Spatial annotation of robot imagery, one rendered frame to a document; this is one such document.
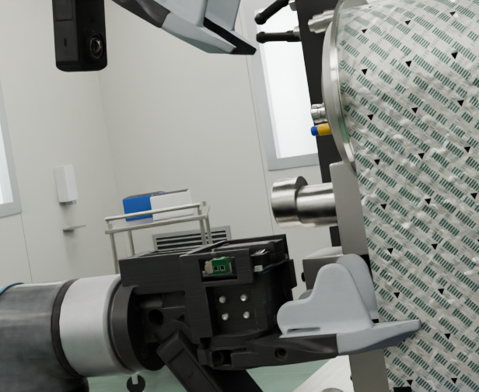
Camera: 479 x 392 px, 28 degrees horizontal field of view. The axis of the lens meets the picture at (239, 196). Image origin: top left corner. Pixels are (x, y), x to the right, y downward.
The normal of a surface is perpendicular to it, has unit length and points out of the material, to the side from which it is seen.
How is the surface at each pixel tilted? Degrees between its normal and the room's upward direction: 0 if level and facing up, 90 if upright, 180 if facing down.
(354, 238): 90
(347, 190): 90
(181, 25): 98
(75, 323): 79
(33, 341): 94
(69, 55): 92
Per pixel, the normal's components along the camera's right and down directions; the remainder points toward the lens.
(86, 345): -0.36, 0.29
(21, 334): -0.41, 0.00
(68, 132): 0.90, -0.12
